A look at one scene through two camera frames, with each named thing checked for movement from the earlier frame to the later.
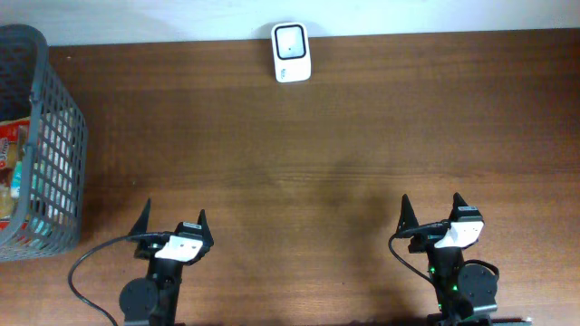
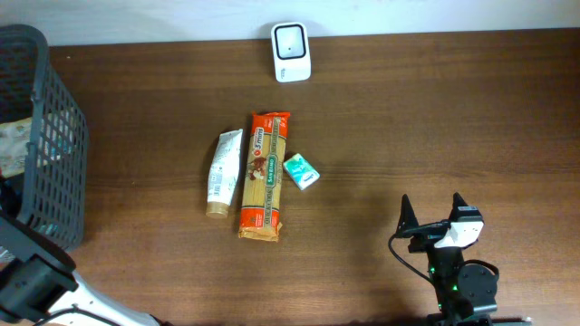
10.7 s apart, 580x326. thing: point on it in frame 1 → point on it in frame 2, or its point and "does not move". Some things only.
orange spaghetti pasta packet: (12, 139) → (264, 178)
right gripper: (408, 219) does not move
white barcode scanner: (292, 52) does not move
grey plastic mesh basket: (31, 89) does not move
